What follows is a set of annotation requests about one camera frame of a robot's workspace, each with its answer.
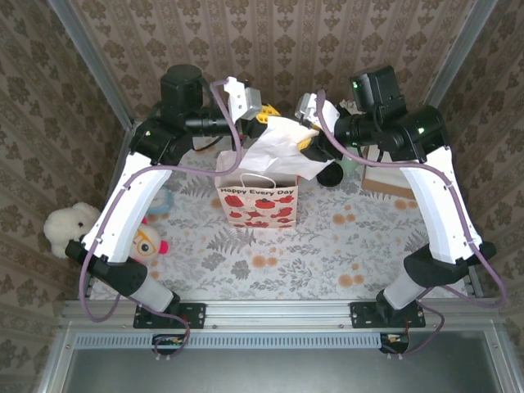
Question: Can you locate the aluminium frame post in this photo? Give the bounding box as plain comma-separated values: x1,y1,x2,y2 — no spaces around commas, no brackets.
48,0,136,128
419,0,499,124

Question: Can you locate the small blue lidded container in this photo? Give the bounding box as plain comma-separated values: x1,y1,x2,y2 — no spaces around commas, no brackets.
147,186,174,216

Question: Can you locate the grey metal panel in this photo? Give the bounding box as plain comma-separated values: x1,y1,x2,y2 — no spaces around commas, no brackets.
38,327,513,393

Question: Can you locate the stack of black cup lids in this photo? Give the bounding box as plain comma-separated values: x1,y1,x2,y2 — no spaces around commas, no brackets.
317,161,345,187

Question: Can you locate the floral table cloth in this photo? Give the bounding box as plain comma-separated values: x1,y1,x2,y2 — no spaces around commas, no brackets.
88,116,472,302

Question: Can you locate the brown cardboard napkin tray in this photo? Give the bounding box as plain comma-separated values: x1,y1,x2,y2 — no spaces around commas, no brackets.
360,147,418,201

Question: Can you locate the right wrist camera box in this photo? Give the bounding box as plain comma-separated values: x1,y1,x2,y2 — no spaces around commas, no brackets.
295,93,341,128

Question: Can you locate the white paper napkin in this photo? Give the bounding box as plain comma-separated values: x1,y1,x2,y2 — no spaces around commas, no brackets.
237,115,335,181

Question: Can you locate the aluminium mounting rail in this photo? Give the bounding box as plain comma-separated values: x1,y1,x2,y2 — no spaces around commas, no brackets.
61,298,503,328

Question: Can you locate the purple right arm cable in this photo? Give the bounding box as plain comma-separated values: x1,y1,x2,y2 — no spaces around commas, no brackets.
317,88,508,361

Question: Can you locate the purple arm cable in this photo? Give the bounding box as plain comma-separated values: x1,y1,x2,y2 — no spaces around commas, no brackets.
79,79,243,362
317,88,508,361

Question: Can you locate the stack of white napkins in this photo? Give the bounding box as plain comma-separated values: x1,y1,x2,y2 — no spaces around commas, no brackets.
363,145,406,185

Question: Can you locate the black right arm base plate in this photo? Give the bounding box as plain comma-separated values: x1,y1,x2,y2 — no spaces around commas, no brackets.
350,301,427,330

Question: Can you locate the grey slotted cable duct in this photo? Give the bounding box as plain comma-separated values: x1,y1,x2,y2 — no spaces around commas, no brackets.
75,332,388,350

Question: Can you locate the white printed paper gift bag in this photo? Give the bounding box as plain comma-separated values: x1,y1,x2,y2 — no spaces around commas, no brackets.
215,150,302,229

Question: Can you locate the white teddy bear plush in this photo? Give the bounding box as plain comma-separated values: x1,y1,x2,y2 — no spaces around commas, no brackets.
43,201,102,260

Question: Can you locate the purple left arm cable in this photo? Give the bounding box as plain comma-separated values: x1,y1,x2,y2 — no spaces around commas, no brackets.
79,79,243,362

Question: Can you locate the plush doll with glasses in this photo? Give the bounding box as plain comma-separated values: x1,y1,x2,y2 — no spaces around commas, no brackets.
130,219,169,265

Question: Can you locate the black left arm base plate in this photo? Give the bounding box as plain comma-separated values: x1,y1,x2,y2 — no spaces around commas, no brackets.
133,301,206,330

